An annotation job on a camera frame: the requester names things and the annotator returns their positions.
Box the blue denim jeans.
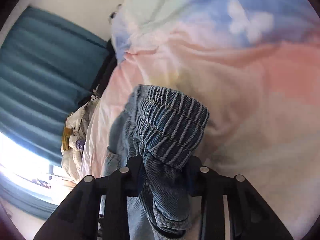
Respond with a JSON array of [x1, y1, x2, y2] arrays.
[[104, 85, 209, 239]]

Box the cream puffy jacket pile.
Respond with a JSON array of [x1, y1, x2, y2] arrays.
[[61, 97, 99, 183]]

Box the mustard yellow garment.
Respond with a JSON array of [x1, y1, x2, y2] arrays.
[[62, 127, 73, 151]]

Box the teal curtain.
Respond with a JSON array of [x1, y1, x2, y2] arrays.
[[1, 7, 113, 219]]

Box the pastel tie-dye duvet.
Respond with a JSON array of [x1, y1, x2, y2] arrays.
[[80, 0, 319, 239]]

